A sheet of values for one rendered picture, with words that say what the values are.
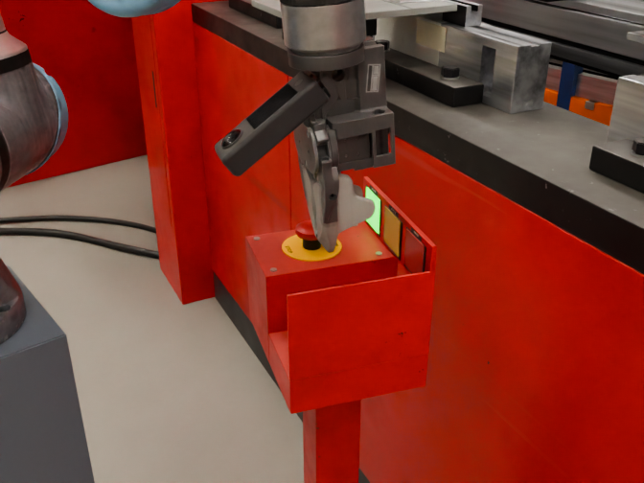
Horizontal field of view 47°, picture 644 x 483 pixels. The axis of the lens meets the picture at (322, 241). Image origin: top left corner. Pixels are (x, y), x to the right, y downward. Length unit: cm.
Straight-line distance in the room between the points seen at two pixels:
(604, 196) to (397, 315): 25
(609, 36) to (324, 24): 73
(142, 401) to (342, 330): 120
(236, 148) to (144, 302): 166
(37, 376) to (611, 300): 59
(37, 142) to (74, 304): 156
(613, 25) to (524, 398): 62
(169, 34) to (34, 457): 135
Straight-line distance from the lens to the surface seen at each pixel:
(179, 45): 199
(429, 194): 105
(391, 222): 85
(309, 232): 85
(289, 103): 68
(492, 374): 103
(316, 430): 94
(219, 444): 177
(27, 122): 82
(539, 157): 92
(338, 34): 66
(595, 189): 85
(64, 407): 82
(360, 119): 69
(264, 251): 87
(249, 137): 68
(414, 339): 81
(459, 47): 116
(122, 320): 224
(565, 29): 137
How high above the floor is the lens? 119
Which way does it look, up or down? 27 degrees down
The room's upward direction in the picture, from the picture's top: straight up
